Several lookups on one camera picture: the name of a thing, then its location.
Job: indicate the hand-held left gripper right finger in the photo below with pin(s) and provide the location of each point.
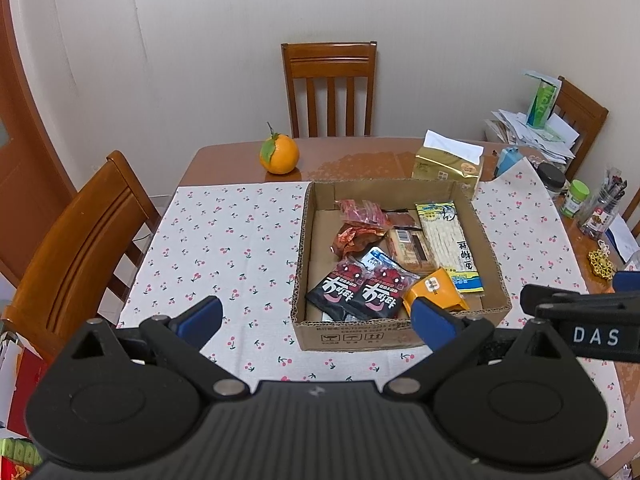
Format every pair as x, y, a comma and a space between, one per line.
432, 321

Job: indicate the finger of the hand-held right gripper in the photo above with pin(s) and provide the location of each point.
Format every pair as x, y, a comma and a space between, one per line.
580, 305
627, 281

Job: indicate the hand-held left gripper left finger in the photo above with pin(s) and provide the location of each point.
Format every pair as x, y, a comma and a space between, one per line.
200, 317

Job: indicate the orange snack packet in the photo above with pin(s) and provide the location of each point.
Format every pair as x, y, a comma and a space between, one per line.
440, 287

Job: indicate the black red snack packet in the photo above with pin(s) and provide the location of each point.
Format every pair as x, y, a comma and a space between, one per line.
337, 292
385, 292

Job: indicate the brown cracker packet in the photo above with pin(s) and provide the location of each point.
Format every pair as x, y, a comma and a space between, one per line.
407, 250

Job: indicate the blue white snack packet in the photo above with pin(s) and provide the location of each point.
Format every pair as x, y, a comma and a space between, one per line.
377, 259

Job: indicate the cardboard box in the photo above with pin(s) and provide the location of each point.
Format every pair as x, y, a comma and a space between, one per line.
350, 335

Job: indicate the dark brown snack packet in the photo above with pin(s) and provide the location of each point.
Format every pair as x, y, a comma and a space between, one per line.
402, 220

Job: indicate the red brown snack packet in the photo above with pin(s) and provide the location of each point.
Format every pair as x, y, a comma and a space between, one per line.
355, 237

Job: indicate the red clear snack packet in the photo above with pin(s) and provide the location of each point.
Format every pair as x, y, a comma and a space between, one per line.
362, 210

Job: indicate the gold ornament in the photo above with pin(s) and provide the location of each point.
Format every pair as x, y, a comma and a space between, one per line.
600, 262

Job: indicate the small white ornament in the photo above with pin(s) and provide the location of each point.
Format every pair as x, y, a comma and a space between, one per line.
602, 245

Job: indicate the white envelope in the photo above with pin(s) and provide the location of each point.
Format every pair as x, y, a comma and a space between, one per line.
622, 235

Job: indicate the clear jar of pens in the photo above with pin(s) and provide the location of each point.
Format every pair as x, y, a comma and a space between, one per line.
600, 215

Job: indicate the cherry print tablecloth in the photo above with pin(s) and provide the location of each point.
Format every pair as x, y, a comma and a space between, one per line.
225, 230

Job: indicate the green lid bottle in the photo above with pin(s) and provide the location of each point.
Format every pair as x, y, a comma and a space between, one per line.
577, 192

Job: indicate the dark jar with black lid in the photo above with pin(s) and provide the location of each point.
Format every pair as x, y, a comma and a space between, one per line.
550, 175

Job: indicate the wooden chair with curved back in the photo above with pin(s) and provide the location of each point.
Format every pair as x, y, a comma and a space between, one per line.
75, 250

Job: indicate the gold tissue pack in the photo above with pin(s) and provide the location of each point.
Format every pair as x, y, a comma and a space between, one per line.
445, 167

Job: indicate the small blue box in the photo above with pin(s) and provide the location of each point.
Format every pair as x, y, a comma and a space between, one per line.
507, 160

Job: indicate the wooden chair with papers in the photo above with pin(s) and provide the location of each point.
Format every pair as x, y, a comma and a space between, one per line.
585, 110

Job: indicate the orange fruit with leaf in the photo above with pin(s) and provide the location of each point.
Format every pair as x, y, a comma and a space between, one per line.
282, 155

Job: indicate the red paper bag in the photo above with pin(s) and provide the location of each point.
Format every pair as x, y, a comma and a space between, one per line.
27, 390

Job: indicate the pile of white papers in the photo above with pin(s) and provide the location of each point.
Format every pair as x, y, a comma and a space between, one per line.
515, 127

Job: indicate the green white carton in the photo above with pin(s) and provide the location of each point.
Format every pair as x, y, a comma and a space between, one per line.
540, 102

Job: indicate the green patterned box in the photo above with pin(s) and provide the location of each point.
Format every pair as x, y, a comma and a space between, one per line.
20, 452

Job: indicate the wooden door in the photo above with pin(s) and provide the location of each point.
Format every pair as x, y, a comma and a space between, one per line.
25, 160

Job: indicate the wooden slatted chair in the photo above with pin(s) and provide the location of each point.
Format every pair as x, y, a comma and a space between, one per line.
327, 55

